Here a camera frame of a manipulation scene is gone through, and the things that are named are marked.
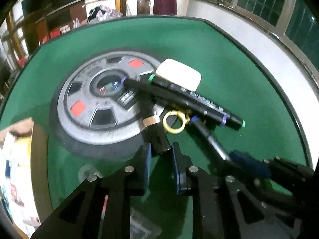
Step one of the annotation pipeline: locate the brown cardboard box tray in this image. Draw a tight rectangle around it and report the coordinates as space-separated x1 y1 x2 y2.
1 118 52 238

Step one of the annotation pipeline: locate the red white medicine box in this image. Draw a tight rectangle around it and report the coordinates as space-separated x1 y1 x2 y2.
10 183 25 207

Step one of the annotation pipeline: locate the pile of clothes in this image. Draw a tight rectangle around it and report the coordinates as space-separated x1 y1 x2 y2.
88 5 123 24

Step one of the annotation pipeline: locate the black marker green cap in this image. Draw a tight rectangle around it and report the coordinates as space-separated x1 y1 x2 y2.
148 74 245 131

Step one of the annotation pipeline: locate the black marker purple cap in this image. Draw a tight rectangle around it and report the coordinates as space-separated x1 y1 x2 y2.
119 76 228 127

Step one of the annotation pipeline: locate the black marker gold band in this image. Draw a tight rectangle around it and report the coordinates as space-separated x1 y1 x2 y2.
138 94 171 154

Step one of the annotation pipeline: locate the clear packet with red part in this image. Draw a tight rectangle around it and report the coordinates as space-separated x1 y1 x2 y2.
101 194 163 239

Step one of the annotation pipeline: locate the cream rounded plastic case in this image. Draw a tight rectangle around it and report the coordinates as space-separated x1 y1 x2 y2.
155 58 202 91

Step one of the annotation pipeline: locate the yellow tape roll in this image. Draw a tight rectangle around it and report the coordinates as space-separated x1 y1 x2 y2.
15 136 31 168

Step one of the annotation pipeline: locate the round grey mahjong table hub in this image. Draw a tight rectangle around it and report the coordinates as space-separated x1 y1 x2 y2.
49 48 164 161

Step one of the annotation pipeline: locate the window with green grille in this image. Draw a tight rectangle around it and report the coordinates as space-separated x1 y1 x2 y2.
206 0 318 68

